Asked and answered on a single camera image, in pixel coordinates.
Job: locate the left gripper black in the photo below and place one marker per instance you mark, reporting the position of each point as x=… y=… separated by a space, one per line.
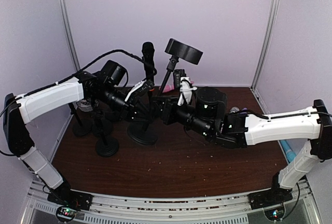
x=131 y=106

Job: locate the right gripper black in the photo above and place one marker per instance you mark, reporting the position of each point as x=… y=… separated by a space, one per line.
x=166 y=115

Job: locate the pink microphone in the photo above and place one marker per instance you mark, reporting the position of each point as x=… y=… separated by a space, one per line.
x=168 y=88

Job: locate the black stand of blue mic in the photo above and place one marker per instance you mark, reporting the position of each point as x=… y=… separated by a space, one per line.
x=106 y=145

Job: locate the glitter mic silver head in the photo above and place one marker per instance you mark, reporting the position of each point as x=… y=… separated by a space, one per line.
x=234 y=109

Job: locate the light blue microphone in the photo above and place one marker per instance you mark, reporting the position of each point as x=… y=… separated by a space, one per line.
x=290 y=155

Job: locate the black stand of purple mic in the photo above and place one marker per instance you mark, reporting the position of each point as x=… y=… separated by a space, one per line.
x=113 y=113

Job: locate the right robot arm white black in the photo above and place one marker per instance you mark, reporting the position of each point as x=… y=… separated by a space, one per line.
x=209 y=118

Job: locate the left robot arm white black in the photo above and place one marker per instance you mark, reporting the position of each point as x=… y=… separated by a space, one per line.
x=22 y=109

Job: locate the tape roll at back left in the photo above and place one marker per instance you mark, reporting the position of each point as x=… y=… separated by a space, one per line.
x=84 y=105

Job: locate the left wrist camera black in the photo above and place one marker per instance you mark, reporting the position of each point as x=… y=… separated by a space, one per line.
x=142 y=87

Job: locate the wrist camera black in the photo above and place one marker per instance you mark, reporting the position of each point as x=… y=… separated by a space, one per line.
x=142 y=87
x=177 y=75

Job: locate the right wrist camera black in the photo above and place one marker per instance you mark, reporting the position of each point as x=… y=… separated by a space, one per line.
x=177 y=75

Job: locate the right aluminium corner post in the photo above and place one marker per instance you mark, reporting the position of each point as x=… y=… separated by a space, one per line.
x=273 y=12

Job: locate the aluminium corner post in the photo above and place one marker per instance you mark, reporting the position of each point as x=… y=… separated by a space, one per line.
x=273 y=12
x=68 y=34

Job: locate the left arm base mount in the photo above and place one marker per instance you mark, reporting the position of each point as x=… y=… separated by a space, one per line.
x=70 y=205

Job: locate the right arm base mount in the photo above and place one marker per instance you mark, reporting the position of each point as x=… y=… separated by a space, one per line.
x=271 y=202

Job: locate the left aluminium corner post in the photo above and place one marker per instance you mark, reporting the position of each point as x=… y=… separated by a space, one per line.
x=68 y=34

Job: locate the front aluminium rail frame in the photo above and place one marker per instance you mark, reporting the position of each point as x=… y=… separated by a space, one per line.
x=231 y=208

